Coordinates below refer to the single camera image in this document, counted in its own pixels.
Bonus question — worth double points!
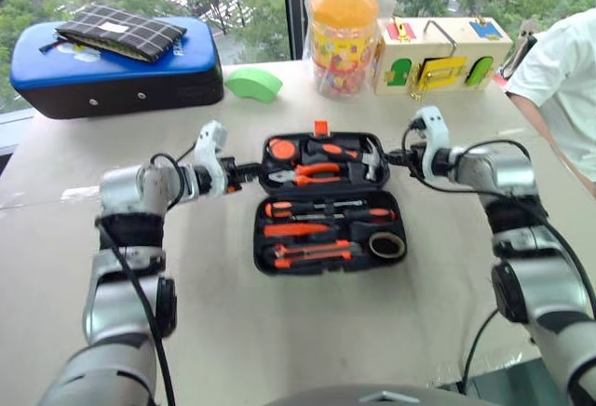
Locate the orange black tape measure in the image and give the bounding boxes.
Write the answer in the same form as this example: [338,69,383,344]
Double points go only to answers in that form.
[266,137,300,164]

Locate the orange handled pliers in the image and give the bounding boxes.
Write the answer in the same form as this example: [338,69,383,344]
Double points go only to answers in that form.
[267,162,349,187]

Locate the wooden latch busy box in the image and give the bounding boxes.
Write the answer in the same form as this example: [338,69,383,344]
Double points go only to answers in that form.
[372,16,514,103]

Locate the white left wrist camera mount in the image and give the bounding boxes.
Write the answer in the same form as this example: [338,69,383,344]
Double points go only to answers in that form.
[192,119,230,198]

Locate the black white checked pouch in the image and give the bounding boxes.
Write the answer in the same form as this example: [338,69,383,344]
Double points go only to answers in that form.
[38,3,189,64]

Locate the blue and black padded case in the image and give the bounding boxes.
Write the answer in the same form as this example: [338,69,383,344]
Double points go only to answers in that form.
[9,16,225,120]

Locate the black tool case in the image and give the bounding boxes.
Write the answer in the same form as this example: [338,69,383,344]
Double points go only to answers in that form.
[251,119,410,277]

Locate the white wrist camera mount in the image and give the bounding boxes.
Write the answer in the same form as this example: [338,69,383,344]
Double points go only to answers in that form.
[192,119,230,198]
[409,105,453,180]

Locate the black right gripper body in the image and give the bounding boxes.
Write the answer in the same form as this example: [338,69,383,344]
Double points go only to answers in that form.
[400,142,427,179]

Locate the claw hammer orange black handle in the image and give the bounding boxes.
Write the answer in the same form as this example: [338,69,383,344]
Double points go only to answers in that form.
[305,137,384,180]

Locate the black tape roll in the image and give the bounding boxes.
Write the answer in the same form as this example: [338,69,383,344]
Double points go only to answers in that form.
[368,230,407,262]

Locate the green curved foam block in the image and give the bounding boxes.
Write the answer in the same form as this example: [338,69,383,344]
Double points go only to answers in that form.
[223,67,284,105]

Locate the clear jar with orange lid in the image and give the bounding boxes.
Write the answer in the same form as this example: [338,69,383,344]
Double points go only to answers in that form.
[308,0,380,101]

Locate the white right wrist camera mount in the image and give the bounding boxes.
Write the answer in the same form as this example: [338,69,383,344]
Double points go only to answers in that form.
[409,105,453,180]

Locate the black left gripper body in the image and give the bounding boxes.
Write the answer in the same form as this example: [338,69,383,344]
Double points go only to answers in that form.
[217,156,245,194]

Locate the screwdriver orange black handle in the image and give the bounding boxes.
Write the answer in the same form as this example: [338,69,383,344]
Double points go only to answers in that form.
[297,207,398,224]
[264,197,370,220]

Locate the person in white T-shirt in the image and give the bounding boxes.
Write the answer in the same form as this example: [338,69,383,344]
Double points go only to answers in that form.
[504,7,596,179]

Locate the black window frame post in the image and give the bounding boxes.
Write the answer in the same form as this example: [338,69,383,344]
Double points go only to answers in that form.
[280,0,314,61]

